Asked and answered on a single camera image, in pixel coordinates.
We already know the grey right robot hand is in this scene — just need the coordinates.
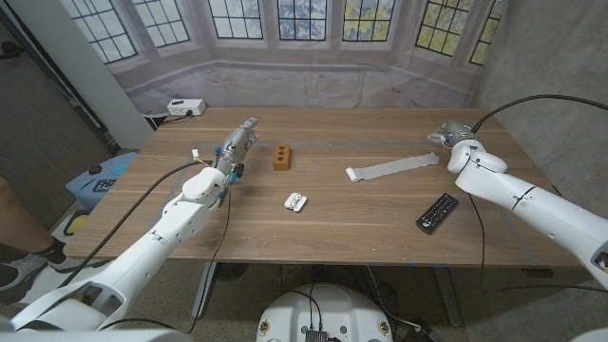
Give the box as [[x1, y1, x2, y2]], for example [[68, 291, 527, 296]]
[[427, 119, 479, 149]]

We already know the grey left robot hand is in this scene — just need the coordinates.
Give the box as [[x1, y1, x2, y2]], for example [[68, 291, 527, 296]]
[[212, 116, 261, 178]]

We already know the white bandage strip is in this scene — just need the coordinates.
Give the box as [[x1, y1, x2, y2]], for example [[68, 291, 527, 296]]
[[345, 151, 441, 184]]

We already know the wooden block with three holes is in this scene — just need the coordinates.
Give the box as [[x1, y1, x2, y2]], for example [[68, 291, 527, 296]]
[[272, 143, 292, 172]]

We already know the white AirPods case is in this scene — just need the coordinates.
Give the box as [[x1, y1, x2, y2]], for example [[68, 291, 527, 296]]
[[283, 192, 308, 214]]

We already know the black TV remote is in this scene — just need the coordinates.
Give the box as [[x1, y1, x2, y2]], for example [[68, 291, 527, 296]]
[[415, 192, 460, 236]]

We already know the white power strip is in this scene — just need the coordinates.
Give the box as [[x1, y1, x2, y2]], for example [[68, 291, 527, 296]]
[[166, 98, 207, 118]]

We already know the printed window backdrop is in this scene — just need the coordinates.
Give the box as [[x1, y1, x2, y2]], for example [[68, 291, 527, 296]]
[[59, 0, 509, 115]]

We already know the blue and white floor device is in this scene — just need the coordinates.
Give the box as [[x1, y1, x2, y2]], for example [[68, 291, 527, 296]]
[[65, 151, 138, 213]]

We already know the grey table leg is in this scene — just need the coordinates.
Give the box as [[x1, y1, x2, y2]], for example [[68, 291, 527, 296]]
[[431, 266, 463, 328], [191, 261, 219, 319]]

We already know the yellow and black floor item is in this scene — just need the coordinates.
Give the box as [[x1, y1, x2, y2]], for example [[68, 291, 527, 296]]
[[63, 211, 90, 238]]

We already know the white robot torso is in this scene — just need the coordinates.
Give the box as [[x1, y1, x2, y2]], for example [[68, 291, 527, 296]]
[[256, 283, 394, 342]]

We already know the person leg with grey shoe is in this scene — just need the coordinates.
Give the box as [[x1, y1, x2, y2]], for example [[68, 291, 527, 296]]
[[0, 175, 72, 305]]

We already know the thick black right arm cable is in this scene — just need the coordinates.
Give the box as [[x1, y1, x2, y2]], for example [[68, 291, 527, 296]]
[[471, 93, 608, 134]]

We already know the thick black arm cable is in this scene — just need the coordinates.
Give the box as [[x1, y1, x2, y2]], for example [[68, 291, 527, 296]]
[[471, 93, 608, 134], [56, 161, 210, 289]]

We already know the thin black left wrist cable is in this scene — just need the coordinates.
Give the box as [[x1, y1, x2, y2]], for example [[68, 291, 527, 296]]
[[187, 189, 234, 334]]

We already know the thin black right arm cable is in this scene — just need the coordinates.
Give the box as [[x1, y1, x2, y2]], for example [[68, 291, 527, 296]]
[[467, 192, 608, 294]]

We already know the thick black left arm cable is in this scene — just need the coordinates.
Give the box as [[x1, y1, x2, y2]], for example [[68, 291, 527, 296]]
[[56, 161, 210, 289]]

